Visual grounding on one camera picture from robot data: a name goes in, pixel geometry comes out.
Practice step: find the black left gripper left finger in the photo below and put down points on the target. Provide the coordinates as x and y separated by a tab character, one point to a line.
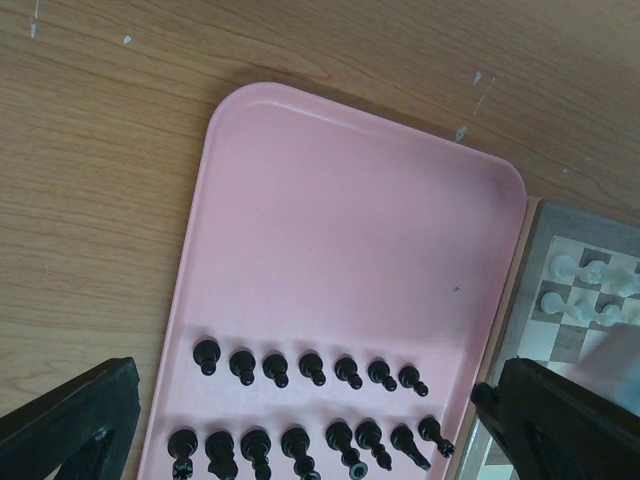
82	429

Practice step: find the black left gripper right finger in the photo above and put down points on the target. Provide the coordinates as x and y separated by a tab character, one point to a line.
552	428

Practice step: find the black pawn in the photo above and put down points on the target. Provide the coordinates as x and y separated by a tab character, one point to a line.
379	373
275	368
311	367
346	370
206	354
242	364
409	377

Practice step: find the white chess piece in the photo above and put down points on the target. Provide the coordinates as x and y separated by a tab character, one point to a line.
610	315
623	282
551	303
563	267
582	312
592	273

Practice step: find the wooden chess board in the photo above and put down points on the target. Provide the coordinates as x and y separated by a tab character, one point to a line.
605	359

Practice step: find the black rook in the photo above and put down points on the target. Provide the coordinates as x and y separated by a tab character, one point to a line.
181	446
429	429

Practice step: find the black knight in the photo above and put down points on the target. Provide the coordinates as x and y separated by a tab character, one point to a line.
402	439
219	449

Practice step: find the black bishop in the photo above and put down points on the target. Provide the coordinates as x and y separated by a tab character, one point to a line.
255	447
368	436

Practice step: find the black king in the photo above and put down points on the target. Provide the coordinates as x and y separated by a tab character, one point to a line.
338	436

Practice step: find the black queen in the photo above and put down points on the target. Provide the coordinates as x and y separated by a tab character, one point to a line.
294	444

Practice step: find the pink plastic tray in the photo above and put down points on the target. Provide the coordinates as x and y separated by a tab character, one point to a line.
316	227

